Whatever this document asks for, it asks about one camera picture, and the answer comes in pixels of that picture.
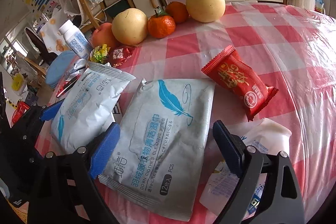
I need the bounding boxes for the large yellow pear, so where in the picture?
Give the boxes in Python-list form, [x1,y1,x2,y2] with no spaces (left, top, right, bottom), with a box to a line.
[186,0,226,23]

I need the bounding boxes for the red snack packet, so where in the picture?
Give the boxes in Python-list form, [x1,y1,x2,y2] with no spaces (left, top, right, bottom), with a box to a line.
[201,45,278,121]

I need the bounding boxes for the white yogurt bottle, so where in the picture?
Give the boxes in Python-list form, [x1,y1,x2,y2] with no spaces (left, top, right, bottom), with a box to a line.
[59,20,93,60]

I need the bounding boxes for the large wet wipes pack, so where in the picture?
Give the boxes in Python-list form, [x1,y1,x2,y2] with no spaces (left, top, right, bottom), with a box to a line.
[98,79,215,221]

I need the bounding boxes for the yellow green candy wrapper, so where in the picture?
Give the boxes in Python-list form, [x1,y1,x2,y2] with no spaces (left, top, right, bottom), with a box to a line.
[89,44,110,64]

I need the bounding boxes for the rear orange tangerine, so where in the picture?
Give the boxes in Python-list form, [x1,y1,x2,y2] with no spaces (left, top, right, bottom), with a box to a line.
[165,1,189,24]

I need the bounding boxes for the white plastic pouch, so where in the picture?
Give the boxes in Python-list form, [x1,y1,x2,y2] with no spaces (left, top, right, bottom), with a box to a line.
[199,117,293,219]

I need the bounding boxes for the orange tangerine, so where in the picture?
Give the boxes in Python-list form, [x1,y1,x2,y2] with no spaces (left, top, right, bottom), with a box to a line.
[147,7,176,39]
[165,1,189,24]

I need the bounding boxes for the wooden chair with towel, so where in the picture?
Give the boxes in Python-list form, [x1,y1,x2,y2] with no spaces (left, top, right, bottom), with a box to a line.
[77,0,107,29]

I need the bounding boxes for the pink checkered tablecloth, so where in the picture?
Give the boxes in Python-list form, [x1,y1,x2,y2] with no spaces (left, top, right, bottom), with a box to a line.
[34,2,336,224]

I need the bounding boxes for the front orange tangerine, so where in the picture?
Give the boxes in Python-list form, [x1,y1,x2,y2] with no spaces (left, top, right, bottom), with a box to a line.
[147,7,176,39]

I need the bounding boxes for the red apple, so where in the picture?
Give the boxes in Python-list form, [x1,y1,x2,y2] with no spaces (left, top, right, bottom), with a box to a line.
[91,23,120,50]

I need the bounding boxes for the blue cushioned stool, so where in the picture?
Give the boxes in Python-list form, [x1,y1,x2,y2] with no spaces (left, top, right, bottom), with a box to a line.
[46,50,78,89]

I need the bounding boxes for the dark red candy wrapper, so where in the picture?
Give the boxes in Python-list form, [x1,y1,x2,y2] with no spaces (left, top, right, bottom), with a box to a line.
[108,46,136,68]

